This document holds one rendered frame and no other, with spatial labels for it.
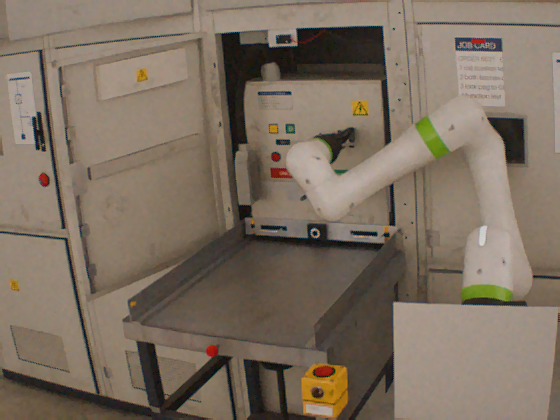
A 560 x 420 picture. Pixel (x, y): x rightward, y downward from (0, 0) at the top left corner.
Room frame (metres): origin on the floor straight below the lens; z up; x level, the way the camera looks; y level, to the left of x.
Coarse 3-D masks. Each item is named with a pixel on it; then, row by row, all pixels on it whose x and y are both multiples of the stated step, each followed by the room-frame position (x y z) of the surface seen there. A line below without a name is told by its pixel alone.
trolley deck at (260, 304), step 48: (192, 288) 2.17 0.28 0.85; (240, 288) 2.14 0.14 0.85; (288, 288) 2.11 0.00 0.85; (336, 288) 2.08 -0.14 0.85; (384, 288) 2.10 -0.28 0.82; (144, 336) 1.93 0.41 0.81; (192, 336) 1.86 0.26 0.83; (240, 336) 1.82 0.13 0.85; (288, 336) 1.80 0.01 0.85; (336, 336) 1.77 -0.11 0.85
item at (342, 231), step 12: (252, 216) 2.59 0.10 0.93; (252, 228) 2.57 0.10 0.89; (264, 228) 2.55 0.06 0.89; (276, 228) 2.53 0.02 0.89; (288, 228) 2.51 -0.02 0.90; (300, 228) 2.49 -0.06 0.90; (336, 228) 2.44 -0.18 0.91; (348, 228) 2.42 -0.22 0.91; (360, 228) 2.40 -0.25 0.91; (372, 228) 2.38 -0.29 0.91; (348, 240) 2.42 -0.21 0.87; (360, 240) 2.40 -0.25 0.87; (372, 240) 2.38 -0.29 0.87
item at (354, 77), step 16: (256, 80) 2.62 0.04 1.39; (288, 80) 2.55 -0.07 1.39; (304, 80) 2.49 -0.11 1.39; (320, 80) 2.46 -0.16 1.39; (336, 80) 2.45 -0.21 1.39; (352, 80) 2.41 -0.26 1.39; (368, 80) 2.39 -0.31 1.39; (384, 80) 2.40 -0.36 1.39; (384, 96) 2.39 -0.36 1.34; (384, 112) 2.38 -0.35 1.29; (384, 128) 2.37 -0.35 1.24
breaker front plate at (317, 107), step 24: (312, 96) 2.47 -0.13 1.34; (336, 96) 2.43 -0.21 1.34; (360, 96) 2.40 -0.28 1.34; (264, 120) 2.55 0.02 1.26; (288, 120) 2.51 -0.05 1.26; (312, 120) 2.47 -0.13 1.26; (336, 120) 2.44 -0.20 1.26; (360, 120) 2.40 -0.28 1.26; (264, 144) 2.55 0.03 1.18; (360, 144) 2.40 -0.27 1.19; (384, 144) 2.37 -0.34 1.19; (264, 168) 2.56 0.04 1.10; (336, 168) 2.44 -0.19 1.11; (264, 192) 2.56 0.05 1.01; (288, 192) 2.52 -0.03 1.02; (384, 192) 2.37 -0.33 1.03; (264, 216) 2.56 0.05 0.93; (288, 216) 2.52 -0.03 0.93; (312, 216) 2.48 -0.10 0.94; (360, 216) 2.41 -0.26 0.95; (384, 216) 2.37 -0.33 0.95
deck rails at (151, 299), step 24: (216, 240) 2.41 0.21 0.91; (240, 240) 2.56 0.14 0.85; (192, 264) 2.27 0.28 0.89; (216, 264) 2.35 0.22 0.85; (384, 264) 2.21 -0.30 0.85; (144, 288) 2.03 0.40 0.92; (168, 288) 2.14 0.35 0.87; (360, 288) 2.01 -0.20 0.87; (144, 312) 2.01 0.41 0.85; (336, 312) 1.84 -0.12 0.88; (312, 336) 1.77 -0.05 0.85
